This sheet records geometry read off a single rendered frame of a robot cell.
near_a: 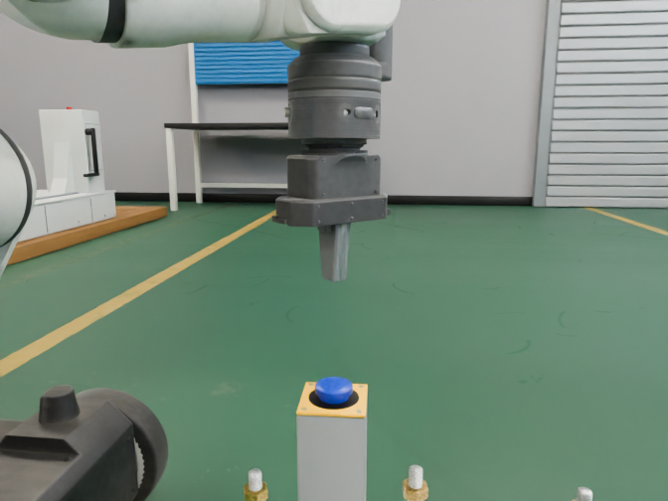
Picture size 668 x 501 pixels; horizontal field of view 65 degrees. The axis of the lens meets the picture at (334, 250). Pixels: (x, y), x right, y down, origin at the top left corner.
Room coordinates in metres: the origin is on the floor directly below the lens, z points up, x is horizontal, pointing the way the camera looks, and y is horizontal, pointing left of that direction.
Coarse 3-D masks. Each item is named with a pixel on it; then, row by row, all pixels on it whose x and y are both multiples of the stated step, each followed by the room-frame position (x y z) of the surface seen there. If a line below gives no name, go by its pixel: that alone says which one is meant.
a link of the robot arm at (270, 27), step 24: (264, 0) 0.43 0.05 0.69; (288, 0) 0.43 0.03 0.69; (312, 0) 0.43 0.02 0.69; (336, 0) 0.44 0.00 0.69; (360, 0) 0.46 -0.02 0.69; (384, 0) 0.48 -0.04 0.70; (264, 24) 0.44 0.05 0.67; (288, 24) 0.43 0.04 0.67; (312, 24) 0.44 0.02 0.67; (336, 24) 0.44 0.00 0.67; (360, 24) 0.46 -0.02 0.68; (384, 24) 0.48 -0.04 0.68
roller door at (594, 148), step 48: (576, 0) 4.90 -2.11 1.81; (624, 0) 4.87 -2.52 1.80; (576, 48) 4.89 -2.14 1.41; (624, 48) 4.85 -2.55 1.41; (576, 96) 4.91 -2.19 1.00; (624, 96) 4.85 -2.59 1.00; (576, 144) 4.88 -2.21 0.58; (624, 144) 4.84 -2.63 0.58; (576, 192) 4.88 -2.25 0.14; (624, 192) 4.83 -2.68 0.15
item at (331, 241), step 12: (324, 228) 0.50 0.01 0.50; (336, 228) 0.50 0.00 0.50; (324, 240) 0.51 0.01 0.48; (336, 240) 0.50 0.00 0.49; (324, 252) 0.51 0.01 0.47; (336, 252) 0.50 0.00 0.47; (324, 264) 0.51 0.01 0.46; (336, 264) 0.50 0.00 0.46; (324, 276) 0.51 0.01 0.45; (336, 276) 0.50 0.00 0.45
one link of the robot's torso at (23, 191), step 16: (0, 128) 0.54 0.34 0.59; (0, 144) 0.52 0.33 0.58; (0, 160) 0.51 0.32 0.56; (16, 160) 0.53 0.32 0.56; (0, 176) 0.50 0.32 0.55; (16, 176) 0.52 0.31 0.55; (0, 192) 0.50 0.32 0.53; (16, 192) 0.52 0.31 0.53; (32, 192) 0.54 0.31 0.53; (0, 208) 0.50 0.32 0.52; (16, 208) 0.52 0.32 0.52; (0, 224) 0.50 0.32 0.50; (16, 224) 0.53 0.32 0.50; (0, 240) 0.52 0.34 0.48
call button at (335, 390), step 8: (320, 384) 0.52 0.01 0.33; (328, 384) 0.51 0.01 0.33; (336, 384) 0.51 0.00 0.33; (344, 384) 0.51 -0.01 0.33; (320, 392) 0.50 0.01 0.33; (328, 392) 0.50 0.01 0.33; (336, 392) 0.50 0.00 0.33; (344, 392) 0.50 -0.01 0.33; (352, 392) 0.51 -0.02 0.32; (320, 400) 0.51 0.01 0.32; (328, 400) 0.50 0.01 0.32; (336, 400) 0.50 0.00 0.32; (344, 400) 0.50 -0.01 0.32
